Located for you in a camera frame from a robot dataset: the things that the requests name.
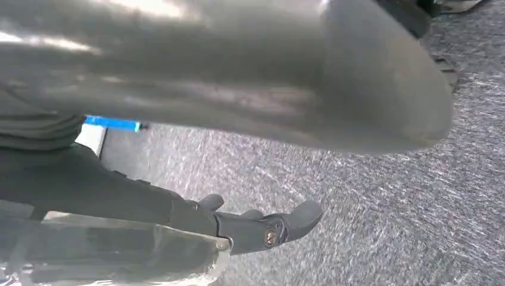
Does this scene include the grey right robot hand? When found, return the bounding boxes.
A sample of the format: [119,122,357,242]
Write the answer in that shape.
[0,0,455,257]

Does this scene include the blue steel shelf rack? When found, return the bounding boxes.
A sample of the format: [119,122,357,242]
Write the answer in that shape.
[83,114,150,133]

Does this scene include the white box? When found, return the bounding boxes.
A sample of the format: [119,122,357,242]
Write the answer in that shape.
[74,124,108,157]

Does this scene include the large steel work table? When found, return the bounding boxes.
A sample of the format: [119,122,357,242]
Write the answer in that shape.
[0,211,232,286]

